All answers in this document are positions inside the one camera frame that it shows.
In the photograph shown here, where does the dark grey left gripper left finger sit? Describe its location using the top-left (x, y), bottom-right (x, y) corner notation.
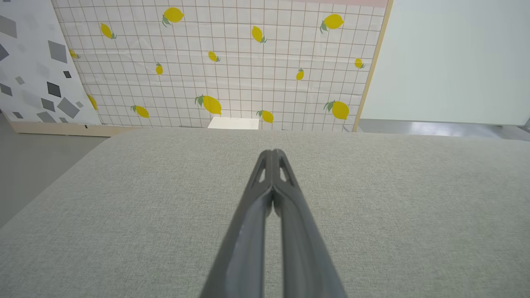
top-left (200, 149), bottom-right (274, 298)

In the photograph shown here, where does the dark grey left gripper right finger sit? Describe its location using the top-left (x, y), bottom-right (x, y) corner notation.
top-left (271, 149), bottom-right (347, 298)

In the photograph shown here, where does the small white box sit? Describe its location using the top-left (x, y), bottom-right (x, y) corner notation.
top-left (207, 117), bottom-right (260, 130)

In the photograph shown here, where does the lemon print grid panel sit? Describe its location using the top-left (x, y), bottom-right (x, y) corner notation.
top-left (51, 0), bottom-right (394, 133)

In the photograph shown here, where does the light wooden base board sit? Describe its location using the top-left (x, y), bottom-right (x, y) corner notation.
top-left (8, 121), bottom-right (138, 137)

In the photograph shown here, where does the white grey terrazzo print panel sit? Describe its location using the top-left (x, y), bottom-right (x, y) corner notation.
top-left (0, 0), bottom-right (102, 125)

